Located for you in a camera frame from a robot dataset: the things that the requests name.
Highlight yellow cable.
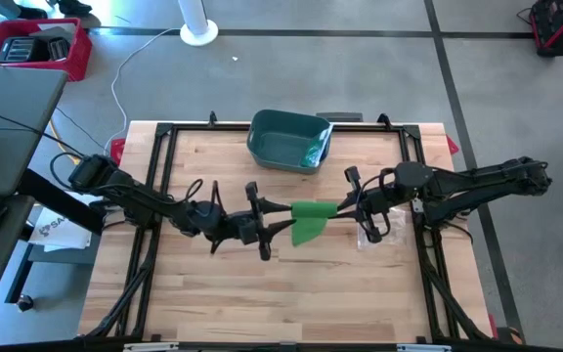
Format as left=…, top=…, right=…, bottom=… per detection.
left=48, top=118, right=83, bottom=166

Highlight white printed papers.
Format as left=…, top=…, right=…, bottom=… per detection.
left=27, top=190, right=95, bottom=253

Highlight white cable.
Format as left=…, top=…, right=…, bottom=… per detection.
left=103, top=26, right=184, bottom=155

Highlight grey desk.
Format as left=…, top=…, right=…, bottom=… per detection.
left=0, top=66, right=69, bottom=327

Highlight black metal table frame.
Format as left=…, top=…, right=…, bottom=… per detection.
left=85, top=110, right=497, bottom=343

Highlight silver aluminium rail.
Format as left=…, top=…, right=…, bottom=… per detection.
left=123, top=342, right=181, bottom=352
left=397, top=343, right=453, bottom=352

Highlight green elastic bandage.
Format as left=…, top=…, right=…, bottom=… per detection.
left=289, top=199, right=339, bottom=248

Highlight red plastic crate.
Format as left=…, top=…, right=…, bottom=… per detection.
left=0, top=18, right=94, bottom=83

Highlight teal elastic bandage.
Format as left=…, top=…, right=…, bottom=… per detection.
left=303, top=136, right=326, bottom=167

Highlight black ribbed device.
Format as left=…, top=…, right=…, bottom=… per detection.
left=0, top=36, right=51, bottom=65
left=48, top=37, right=72, bottom=62

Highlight grey-blue plastic bin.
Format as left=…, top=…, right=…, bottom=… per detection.
left=245, top=109, right=334, bottom=176

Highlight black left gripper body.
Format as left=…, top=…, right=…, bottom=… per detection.
left=183, top=181, right=272, bottom=261

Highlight black camera cable loop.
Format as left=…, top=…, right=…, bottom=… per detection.
left=359, top=168, right=393, bottom=241

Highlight white tower fan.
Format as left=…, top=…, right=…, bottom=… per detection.
left=177, top=0, right=220, bottom=48

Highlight black caster wheel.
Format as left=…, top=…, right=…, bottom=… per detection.
left=16, top=293, right=35, bottom=314

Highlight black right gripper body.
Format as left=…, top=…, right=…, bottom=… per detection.
left=343, top=160, right=434, bottom=244

